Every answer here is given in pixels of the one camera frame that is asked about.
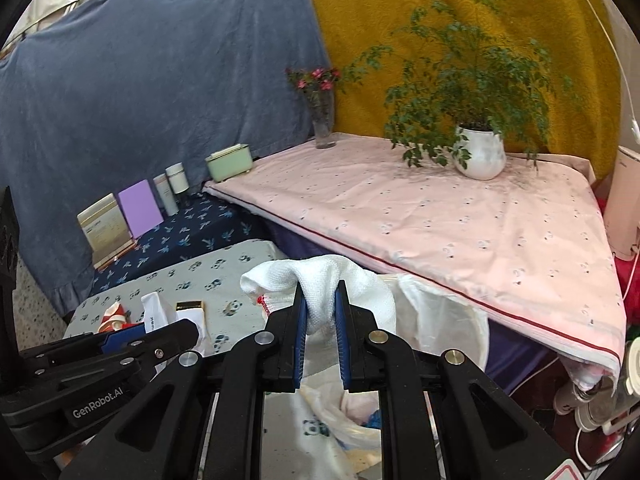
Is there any blue-grey hanging cloth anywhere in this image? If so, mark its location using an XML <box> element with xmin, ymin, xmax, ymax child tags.
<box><xmin>0</xmin><ymin>0</ymin><xmax>332</xmax><ymax>317</ymax></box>

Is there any navy patterned cloth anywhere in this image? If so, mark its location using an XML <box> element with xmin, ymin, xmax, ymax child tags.
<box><xmin>89</xmin><ymin>191</ymin><xmax>281</xmax><ymax>286</ymax></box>

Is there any mustard yellow hanging cloth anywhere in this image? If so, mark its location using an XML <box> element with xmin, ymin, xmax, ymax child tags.
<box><xmin>299</xmin><ymin>0</ymin><xmax>626</xmax><ymax>181</ymax></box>

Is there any trash bin with white liner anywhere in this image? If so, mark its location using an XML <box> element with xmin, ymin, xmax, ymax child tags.
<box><xmin>295</xmin><ymin>272</ymin><xmax>491</xmax><ymax>480</ymax></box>

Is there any pink bed sheet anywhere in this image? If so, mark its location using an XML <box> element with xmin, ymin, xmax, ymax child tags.
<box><xmin>202</xmin><ymin>132</ymin><xmax>628</xmax><ymax>393</ymax></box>

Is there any white towel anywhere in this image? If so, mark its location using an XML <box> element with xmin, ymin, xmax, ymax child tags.
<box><xmin>240</xmin><ymin>255</ymin><xmax>398</xmax><ymax>336</ymax></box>

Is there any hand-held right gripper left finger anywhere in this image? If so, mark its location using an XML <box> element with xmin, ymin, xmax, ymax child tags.
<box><xmin>60</xmin><ymin>282</ymin><xmax>308</xmax><ymax>480</ymax></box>

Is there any short white jar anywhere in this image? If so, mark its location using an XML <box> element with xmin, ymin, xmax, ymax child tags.
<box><xmin>165</xmin><ymin>162</ymin><xmax>189</xmax><ymax>196</ymax></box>

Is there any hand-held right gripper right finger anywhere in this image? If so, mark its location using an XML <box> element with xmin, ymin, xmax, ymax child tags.
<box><xmin>334</xmin><ymin>280</ymin><xmax>573</xmax><ymax>480</ymax></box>

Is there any green plant in white pot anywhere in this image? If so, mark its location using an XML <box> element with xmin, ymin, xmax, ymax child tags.
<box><xmin>342</xmin><ymin>0</ymin><xmax>576</xmax><ymax>181</ymax></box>

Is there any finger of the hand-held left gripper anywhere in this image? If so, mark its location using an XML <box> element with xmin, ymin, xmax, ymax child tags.
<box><xmin>20</xmin><ymin>319</ymin><xmax>200</xmax><ymax>361</ymax></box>
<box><xmin>35</xmin><ymin>347</ymin><xmax>177</xmax><ymax>387</ymax></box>

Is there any red cloth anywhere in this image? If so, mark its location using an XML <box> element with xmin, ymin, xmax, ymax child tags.
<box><xmin>617</xmin><ymin>255</ymin><xmax>640</xmax><ymax>331</ymax></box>

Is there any red and white packaging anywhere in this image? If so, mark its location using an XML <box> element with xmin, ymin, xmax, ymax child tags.
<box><xmin>97</xmin><ymin>301</ymin><xmax>132</xmax><ymax>333</ymax></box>

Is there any purple box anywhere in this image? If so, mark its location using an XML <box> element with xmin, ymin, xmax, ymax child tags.
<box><xmin>118</xmin><ymin>179</ymin><xmax>165</xmax><ymax>239</ymax></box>

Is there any glass vase with pink flowers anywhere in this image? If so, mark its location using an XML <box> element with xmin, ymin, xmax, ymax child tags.
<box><xmin>286</xmin><ymin>66</ymin><xmax>343</xmax><ymax>150</ymax></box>

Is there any tall white bottle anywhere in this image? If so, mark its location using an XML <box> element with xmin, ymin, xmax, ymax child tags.
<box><xmin>153</xmin><ymin>174</ymin><xmax>179</xmax><ymax>217</ymax></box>

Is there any white tissue pack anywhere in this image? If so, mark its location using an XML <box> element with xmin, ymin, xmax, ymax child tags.
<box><xmin>141</xmin><ymin>292</ymin><xmax>178</xmax><ymax>333</ymax></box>

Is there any white plastic appliance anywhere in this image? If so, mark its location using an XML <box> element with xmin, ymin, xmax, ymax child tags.
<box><xmin>602</xmin><ymin>146</ymin><xmax>640</xmax><ymax>261</ymax></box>

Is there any green tissue box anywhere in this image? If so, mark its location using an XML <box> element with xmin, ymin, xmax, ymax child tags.
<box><xmin>205</xmin><ymin>143</ymin><xmax>252</xmax><ymax>183</ymax></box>

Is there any beige cardboard box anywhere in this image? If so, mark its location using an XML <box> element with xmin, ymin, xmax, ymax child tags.
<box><xmin>76</xmin><ymin>193</ymin><xmax>138</xmax><ymax>271</ymax></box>

